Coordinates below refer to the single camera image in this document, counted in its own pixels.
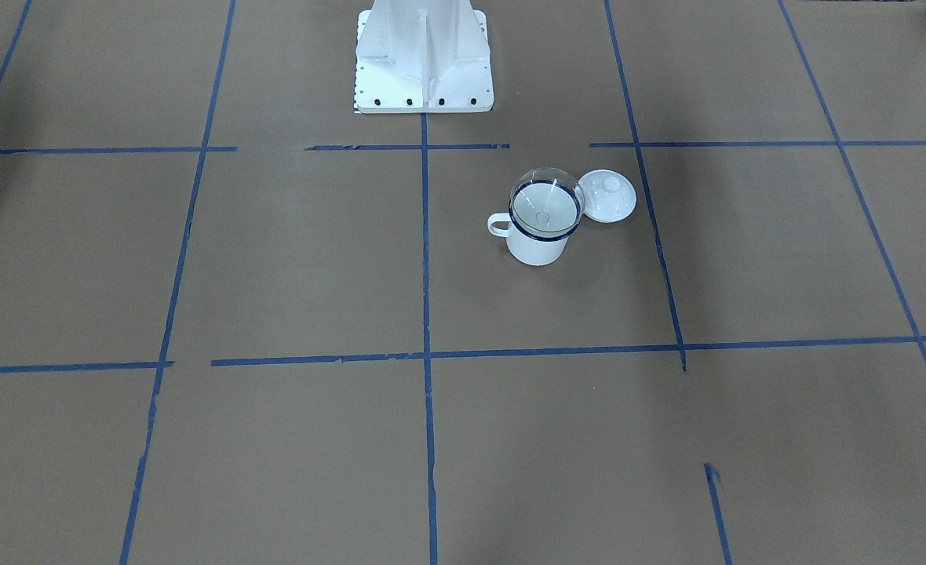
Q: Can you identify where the white enamel mug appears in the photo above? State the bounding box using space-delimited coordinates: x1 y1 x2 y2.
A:
486 210 575 267

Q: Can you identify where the clear plastic funnel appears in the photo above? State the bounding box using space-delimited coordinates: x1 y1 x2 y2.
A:
509 167 584 241

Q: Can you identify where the white mug lid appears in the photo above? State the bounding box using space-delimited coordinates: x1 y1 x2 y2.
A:
578 169 636 223

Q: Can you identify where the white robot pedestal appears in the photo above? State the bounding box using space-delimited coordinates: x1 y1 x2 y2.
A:
353 1 495 114

